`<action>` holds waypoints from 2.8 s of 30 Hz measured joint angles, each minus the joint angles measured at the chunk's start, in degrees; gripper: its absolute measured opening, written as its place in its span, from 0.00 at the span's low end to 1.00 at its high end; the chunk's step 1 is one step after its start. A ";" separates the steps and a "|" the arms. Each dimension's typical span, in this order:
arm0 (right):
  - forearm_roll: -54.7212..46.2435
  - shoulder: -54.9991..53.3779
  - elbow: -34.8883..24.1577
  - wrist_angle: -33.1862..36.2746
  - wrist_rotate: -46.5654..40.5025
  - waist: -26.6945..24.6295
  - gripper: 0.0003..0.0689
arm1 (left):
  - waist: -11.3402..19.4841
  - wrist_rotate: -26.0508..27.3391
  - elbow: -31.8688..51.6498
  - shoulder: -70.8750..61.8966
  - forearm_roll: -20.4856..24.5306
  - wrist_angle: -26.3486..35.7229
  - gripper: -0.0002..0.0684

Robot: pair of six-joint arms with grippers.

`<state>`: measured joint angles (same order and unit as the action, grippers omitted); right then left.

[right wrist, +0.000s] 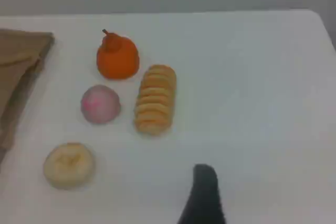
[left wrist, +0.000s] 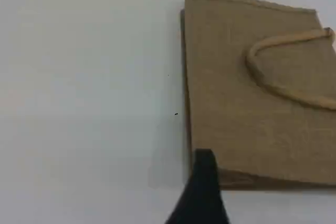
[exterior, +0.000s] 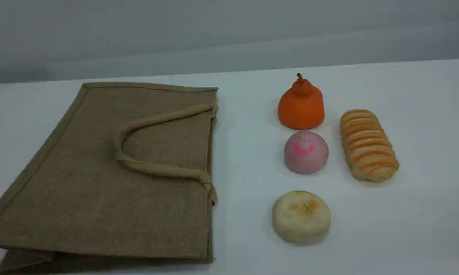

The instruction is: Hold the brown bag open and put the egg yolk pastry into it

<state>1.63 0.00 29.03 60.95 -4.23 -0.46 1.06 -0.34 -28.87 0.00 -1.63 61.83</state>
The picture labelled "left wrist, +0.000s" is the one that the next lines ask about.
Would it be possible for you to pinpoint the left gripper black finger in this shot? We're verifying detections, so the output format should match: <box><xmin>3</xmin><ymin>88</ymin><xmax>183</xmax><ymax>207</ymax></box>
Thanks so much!
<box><xmin>164</xmin><ymin>148</ymin><xmax>232</xmax><ymax>224</ymax></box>

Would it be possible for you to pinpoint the brown jute tote bag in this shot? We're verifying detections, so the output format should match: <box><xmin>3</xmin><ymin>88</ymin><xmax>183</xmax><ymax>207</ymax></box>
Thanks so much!
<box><xmin>180</xmin><ymin>0</ymin><xmax>336</xmax><ymax>190</ymax></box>

